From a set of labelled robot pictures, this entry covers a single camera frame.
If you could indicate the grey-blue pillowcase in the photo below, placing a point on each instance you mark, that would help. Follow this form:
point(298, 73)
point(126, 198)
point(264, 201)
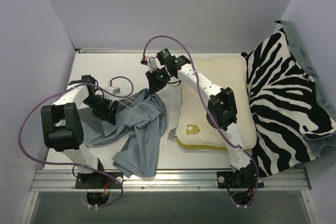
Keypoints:
point(142, 117)

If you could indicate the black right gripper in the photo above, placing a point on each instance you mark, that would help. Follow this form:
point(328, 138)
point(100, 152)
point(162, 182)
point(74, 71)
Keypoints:
point(155, 85)

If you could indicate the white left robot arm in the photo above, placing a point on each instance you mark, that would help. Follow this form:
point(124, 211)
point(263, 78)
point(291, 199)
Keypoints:
point(63, 130)

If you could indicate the zebra print cushion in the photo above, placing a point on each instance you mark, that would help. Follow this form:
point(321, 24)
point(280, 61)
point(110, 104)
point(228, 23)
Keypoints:
point(292, 125)

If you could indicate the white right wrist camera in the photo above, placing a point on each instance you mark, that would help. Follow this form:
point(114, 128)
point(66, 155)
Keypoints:
point(150, 62)

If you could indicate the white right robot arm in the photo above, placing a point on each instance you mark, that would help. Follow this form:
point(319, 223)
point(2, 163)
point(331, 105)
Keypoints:
point(218, 102)

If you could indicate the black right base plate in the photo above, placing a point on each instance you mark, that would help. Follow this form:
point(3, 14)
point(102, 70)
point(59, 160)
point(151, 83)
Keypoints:
point(225, 179)

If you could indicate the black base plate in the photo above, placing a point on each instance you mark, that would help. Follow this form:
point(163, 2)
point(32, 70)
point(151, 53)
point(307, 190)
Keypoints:
point(99, 181)
point(225, 179)

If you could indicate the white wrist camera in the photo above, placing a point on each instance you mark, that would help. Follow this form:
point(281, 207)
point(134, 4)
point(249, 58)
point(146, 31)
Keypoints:
point(112, 89)
point(150, 62)

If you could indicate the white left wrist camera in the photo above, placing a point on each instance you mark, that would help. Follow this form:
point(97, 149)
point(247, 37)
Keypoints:
point(112, 89)

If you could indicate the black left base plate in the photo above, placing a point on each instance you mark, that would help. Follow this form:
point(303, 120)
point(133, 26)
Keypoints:
point(99, 181)

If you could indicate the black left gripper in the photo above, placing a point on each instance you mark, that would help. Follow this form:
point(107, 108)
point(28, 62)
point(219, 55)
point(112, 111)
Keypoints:
point(109, 108)

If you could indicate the aluminium mounting rail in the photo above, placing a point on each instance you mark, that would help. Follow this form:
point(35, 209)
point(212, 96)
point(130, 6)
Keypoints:
point(168, 180)

